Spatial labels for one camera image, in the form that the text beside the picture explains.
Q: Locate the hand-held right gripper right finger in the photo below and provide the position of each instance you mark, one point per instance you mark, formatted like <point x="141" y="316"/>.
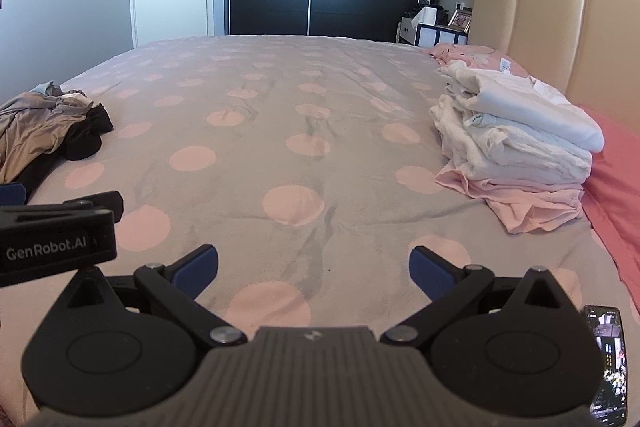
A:
<point x="425" y="274"/>

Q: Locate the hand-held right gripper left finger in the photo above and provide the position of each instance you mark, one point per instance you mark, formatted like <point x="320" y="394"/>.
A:
<point x="196" y="268"/>

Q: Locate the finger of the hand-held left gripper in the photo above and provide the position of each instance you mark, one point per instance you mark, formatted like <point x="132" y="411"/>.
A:
<point x="107" y="204"/>
<point x="11" y="194"/>

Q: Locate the tan t-shirt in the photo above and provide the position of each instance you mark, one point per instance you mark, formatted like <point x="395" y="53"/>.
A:
<point x="30" y="132"/>

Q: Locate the stack of white folded clothes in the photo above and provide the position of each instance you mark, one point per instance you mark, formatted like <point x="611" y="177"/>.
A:
<point x="520" y="127"/>

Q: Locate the black garment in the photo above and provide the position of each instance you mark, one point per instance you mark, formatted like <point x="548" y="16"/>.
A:
<point x="85" y="137"/>

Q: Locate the white crumpled garment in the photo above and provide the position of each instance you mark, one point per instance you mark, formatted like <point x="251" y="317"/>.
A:
<point x="77" y="96"/>

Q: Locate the light blue garment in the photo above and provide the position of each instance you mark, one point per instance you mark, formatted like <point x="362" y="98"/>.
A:
<point x="47" y="88"/>

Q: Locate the grey pink-dotted bedspread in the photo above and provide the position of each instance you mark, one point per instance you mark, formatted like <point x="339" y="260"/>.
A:
<point x="300" y="107"/>

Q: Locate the smartphone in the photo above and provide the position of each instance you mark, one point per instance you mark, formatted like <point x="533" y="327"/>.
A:
<point x="607" y="357"/>

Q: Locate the plain pink pillow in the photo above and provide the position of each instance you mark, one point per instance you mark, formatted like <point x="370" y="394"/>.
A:
<point x="615" y="187"/>

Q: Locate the pink printed pillow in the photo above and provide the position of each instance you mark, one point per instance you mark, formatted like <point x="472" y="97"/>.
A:
<point x="465" y="53"/>

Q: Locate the white nightstand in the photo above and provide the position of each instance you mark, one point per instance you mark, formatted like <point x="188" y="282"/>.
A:
<point x="430" y="34"/>

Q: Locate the beige padded headboard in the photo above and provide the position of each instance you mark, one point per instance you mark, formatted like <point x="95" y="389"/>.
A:
<point x="560" y="27"/>

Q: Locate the photo frame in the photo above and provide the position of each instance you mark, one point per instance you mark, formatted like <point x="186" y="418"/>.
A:
<point x="461" y="20"/>

